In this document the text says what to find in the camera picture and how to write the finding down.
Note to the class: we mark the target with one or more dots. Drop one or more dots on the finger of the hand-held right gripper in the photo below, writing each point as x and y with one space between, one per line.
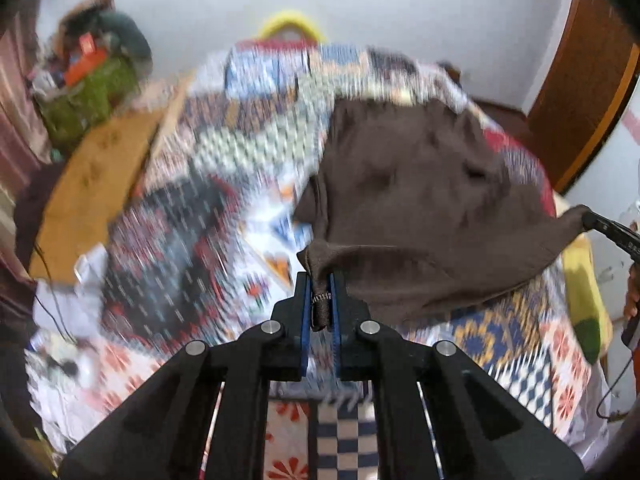
600 222

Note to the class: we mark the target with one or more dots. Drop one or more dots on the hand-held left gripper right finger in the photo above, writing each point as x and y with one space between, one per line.
340 330

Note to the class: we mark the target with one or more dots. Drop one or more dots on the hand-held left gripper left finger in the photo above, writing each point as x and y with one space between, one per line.
301 330

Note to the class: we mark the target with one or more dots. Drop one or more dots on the brown t-shirt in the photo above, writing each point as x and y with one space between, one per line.
425 210

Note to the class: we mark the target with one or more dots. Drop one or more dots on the person's right hand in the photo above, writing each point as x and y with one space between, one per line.
634 295

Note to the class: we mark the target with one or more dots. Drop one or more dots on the yellow green pillow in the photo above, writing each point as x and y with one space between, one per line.
582 300

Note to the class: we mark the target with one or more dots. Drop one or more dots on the wooden door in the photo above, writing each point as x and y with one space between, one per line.
585 85

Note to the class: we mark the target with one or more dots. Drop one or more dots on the patchwork bedspread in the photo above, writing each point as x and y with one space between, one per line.
225 170

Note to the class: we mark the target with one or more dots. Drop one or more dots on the wooden lap desk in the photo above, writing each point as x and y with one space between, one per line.
85 185

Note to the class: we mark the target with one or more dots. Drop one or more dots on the green storage bag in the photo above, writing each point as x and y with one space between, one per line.
85 105

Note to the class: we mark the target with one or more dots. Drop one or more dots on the orange box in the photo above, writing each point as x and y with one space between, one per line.
85 67

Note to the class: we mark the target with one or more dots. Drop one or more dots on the grey plush toy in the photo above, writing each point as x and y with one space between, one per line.
127 35

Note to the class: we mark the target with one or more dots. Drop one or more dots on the pink striped curtain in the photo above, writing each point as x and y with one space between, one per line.
15 110

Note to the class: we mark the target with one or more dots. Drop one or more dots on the wooden bed frame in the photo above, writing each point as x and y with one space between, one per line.
452 72

